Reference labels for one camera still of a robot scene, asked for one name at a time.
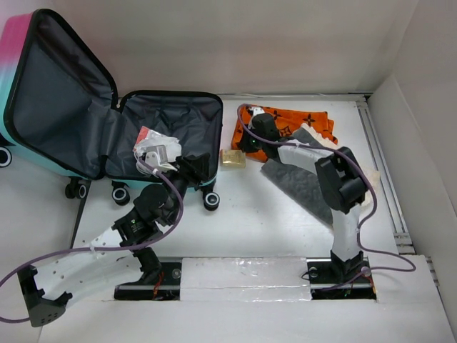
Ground grey cream fleece blanket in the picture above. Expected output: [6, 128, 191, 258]
[260, 123, 381, 226]

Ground clear packet with round pad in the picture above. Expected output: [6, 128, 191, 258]
[134, 126, 156, 151]

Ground small gold box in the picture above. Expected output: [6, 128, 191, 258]
[220, 149, 246, 169]

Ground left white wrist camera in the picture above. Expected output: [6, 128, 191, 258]
[144, 145, 176, 172]

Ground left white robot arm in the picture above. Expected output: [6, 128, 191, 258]
[16, 151, 213, 327]

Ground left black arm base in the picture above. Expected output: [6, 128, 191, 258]
[114, 259, 182, 302]

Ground teal pink open suitcase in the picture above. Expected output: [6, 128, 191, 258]
[1, 9, 223, 211]

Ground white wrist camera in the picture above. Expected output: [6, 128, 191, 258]
[248, 106, 266, 118]
[144, 145, 176, 172]

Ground white drawstring bag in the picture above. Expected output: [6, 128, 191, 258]
[133, 131, 182, 175]

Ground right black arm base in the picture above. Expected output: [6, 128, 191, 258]
[301, 258, 376, 300]

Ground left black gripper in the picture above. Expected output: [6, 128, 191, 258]
[159, 152, 209, 226]

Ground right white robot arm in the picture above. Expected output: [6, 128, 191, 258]
[242, 107, 369, 283]

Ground orange patterned towel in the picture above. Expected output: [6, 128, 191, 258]
[241, 104, 338, 144]

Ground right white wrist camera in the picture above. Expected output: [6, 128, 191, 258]
[248, 106, 266, 118]

